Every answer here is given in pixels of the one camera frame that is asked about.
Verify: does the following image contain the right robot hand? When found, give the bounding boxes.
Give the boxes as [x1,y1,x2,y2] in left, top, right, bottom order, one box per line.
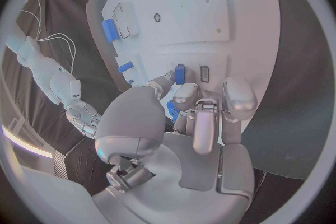
[64,99,103,140]

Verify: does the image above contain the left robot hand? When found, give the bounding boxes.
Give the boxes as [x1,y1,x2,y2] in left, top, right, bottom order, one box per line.
[91,71,259,224]

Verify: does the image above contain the blue block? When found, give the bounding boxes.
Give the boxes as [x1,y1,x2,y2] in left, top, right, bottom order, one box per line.
[174,64,186,85]

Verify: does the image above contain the white task board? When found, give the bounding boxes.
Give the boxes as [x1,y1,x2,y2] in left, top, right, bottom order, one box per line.
[85,0,282,134]

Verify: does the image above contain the blue gear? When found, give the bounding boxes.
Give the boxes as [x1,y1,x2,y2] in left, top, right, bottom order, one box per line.
[166,99,182,123]

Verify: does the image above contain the blue peg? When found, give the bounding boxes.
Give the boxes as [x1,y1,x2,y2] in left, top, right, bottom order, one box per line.
[118,61,134,74]

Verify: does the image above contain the blue short cylinder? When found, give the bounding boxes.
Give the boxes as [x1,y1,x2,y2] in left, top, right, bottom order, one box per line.
[101,18,122,43]

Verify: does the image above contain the white cable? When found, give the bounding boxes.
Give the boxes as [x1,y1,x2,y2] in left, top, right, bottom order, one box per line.
[20,0,44,40]
[35,32,77,74]

